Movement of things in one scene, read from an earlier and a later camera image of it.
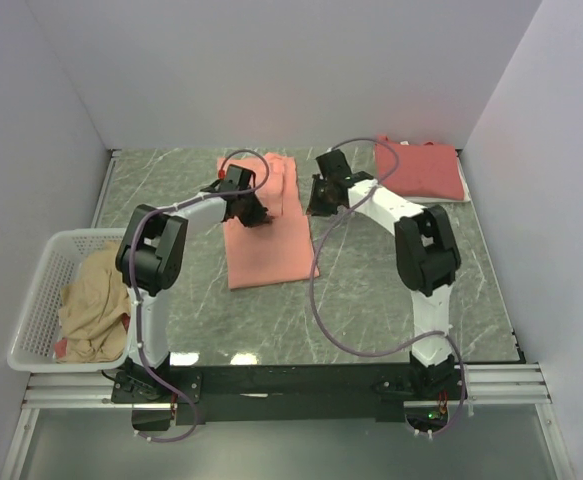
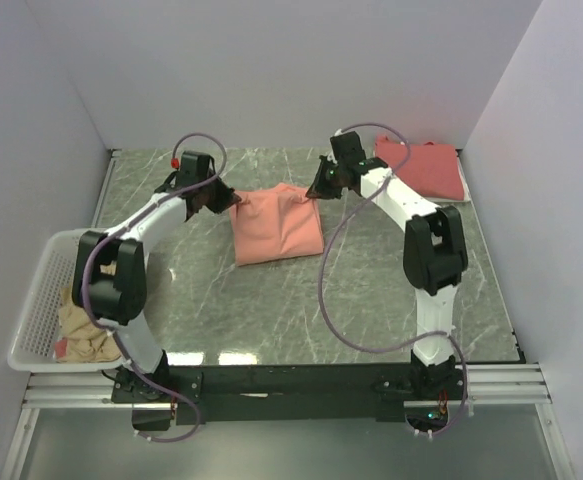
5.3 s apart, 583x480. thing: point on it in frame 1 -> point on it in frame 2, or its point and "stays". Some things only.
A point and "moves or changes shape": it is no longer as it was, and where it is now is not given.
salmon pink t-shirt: [279, 251] moves or changes shape
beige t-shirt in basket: [93, 311] stays
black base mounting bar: [163, 396] stays
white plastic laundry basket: [39, 326] stays
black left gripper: [259, 216] -> [226, 200]
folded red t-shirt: [422, 169] stays
